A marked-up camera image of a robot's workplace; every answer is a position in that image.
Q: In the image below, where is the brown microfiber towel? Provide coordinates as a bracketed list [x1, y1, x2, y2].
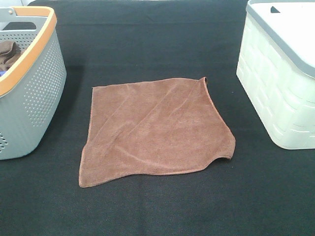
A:
[78, 77, 236, 188]

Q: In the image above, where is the brown towel in basket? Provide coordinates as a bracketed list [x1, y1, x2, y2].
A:
[0, 41, 23, 71]

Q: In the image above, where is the white woven-pattern storage basket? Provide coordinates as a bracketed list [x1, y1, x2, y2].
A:
[236, 0, 315, 149]

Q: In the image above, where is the grey perforated laundry basket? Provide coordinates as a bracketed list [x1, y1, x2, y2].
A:
[0, 6, 66, 160]

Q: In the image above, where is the black table cloth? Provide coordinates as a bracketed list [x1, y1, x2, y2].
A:
[0, 0, 315, 236]

